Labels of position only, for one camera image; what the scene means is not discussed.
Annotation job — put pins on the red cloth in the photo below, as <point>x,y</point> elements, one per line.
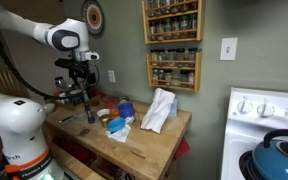
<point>181,149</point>

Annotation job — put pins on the small white cup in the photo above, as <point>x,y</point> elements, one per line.
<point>103,112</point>

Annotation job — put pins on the white light switch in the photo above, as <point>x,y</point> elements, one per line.
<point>228,48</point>

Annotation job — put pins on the glass spice jar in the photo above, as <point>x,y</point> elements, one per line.
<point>184,4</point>
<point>153,31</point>
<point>193,25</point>
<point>160,30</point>
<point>191,79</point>
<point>180,57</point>
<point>175,5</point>
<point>183,26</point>
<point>166,6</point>
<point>168,29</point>
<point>193,4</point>
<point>155,76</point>
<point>192,57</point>
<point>162,57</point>
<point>168,77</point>
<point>154,57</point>
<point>151,8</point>
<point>184,78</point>
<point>158,7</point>
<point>171,57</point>
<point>175,28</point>
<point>161,76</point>

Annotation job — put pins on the white wall outlet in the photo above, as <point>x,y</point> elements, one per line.
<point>111,76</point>

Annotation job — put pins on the black stove burner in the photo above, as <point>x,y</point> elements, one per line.
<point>245,165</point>

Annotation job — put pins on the blue handheld microphone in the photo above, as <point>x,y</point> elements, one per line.
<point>90,116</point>

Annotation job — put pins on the white stove knob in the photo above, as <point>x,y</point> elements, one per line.
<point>265,109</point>
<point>244,106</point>

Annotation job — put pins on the gold jar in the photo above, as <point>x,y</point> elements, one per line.
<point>104,120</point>

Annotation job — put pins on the wooden chair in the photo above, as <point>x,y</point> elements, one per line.
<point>4,81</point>

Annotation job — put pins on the wooden spice rack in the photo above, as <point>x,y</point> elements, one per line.
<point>200,20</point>
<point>197,76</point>

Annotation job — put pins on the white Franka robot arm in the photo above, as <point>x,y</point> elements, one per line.
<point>17,116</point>

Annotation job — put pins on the wooden butcher block table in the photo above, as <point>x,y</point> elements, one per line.
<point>144,146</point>

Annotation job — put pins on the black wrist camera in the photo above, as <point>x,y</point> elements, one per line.
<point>72,65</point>

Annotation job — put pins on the white cloth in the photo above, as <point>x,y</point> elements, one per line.
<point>157,111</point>

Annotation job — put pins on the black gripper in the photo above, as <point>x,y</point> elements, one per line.
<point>79,85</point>

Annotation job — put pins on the white crumpled tissue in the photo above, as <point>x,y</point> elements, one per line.
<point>120,136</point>

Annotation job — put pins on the orange container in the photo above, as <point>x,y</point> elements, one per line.
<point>114,114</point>

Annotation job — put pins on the white stove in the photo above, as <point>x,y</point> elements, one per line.
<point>240,140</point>

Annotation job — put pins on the decorative wall plate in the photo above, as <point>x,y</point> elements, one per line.
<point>92,16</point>

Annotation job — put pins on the pale blue box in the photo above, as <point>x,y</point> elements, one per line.
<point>173,108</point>

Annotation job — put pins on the red translucent container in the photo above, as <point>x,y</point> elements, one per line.
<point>110,102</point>

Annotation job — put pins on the blue plastic cup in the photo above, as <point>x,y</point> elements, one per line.
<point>126,110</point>

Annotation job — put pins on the jar with grey lid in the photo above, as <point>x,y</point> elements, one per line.
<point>123,99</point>

